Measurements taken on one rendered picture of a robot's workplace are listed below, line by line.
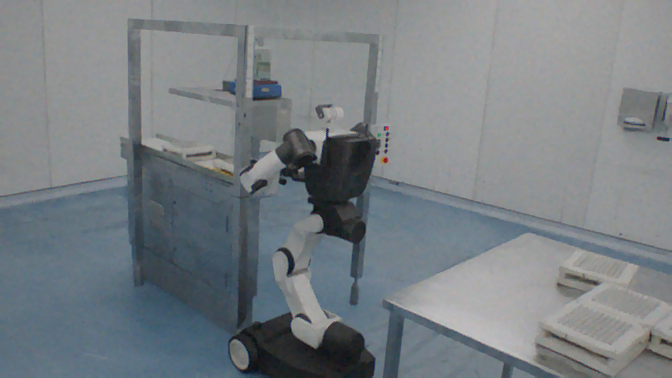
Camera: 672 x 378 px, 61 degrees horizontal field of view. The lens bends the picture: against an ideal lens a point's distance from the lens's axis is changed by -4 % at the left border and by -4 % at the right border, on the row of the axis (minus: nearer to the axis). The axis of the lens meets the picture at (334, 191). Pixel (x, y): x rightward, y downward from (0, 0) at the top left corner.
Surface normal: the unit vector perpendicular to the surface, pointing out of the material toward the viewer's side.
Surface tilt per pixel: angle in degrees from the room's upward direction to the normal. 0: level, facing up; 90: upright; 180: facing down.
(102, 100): 90
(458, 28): 90
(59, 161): 90
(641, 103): 90
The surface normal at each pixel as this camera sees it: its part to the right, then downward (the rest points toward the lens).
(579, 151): -0.62, 0.16
